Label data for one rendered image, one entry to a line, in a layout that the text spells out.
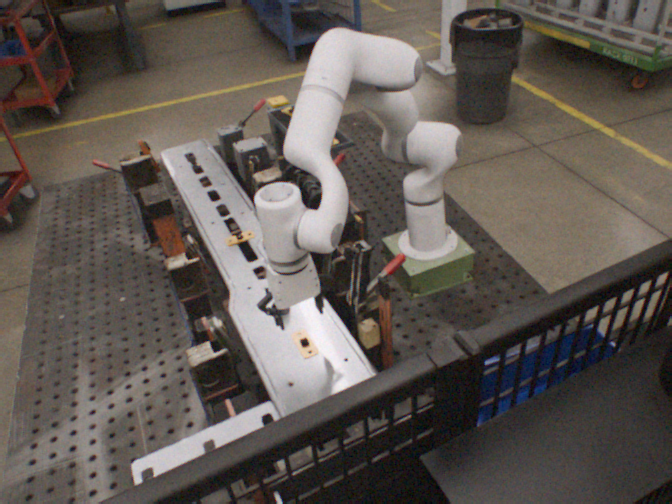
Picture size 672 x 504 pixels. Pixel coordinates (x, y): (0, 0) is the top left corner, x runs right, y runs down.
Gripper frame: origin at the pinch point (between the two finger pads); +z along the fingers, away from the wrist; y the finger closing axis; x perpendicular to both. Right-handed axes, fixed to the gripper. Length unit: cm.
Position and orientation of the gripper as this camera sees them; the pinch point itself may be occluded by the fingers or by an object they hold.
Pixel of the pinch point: (299, 315)
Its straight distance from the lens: 120.0
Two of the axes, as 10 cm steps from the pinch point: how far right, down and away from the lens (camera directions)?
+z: 0.9, 7.7, 6.3
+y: -8.9, 3.4, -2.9
